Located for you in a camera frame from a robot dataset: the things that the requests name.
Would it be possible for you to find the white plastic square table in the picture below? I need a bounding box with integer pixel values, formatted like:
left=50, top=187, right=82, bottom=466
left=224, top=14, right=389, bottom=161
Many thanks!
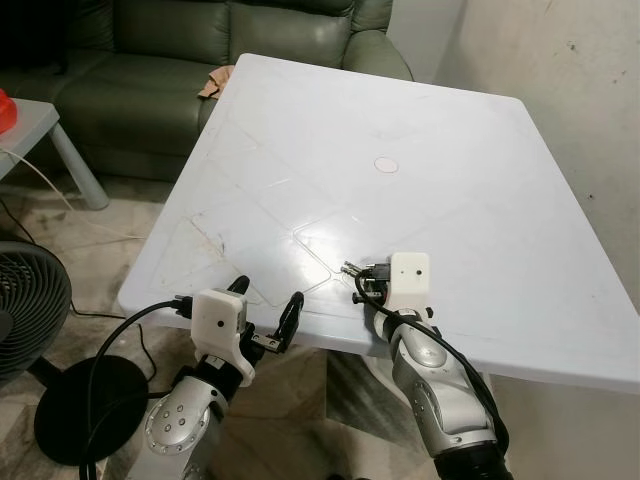
left=117, top=53, right=640, bottom=395

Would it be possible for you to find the tan crumpled cloth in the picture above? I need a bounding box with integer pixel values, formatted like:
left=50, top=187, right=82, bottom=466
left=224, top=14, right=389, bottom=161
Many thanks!
left=196, top=64, right=237, bottom=100

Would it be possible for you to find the black round fan base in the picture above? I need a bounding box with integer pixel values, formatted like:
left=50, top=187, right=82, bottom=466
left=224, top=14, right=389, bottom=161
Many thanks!
left=34, top=354, right=147, bottom=467

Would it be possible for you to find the dark green leather sofa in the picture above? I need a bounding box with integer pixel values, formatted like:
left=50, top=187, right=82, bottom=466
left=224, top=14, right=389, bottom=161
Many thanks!
left=0, top=0, right=416, bottom=183

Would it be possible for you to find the black fan head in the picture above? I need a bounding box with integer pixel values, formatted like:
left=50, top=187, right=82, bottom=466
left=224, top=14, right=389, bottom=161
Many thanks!
left=0, top=240, right=74, bottom=393

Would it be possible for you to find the grey side table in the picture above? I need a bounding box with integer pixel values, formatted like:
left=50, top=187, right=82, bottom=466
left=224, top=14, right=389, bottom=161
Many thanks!
left=0, top=98, right=110, bottom=212

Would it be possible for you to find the red round object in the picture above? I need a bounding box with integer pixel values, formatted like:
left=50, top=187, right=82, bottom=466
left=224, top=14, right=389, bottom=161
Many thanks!
left=0, top=88, right=20, bottom=134

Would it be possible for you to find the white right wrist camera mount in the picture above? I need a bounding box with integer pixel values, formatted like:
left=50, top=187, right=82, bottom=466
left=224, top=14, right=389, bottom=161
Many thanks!
left=387, top=251, right=432, bottom=314

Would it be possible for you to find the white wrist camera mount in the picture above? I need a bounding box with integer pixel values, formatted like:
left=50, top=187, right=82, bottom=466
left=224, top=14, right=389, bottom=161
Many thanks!
left=189, top=288, right=257, bottom=386
left=387, top=251, right=432, bottom=314

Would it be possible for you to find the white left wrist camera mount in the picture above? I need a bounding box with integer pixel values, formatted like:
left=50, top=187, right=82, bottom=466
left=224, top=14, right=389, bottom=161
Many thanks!
left=189, top=288, right=257, bottom=386

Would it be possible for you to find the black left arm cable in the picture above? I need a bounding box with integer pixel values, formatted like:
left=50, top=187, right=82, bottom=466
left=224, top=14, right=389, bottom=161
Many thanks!
left=82, top=294, right=195, bottom=480

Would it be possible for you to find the white floor cable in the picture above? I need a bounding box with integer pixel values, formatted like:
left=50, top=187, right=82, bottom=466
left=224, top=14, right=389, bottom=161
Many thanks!
left=0, top=147, right=143, bottom=243

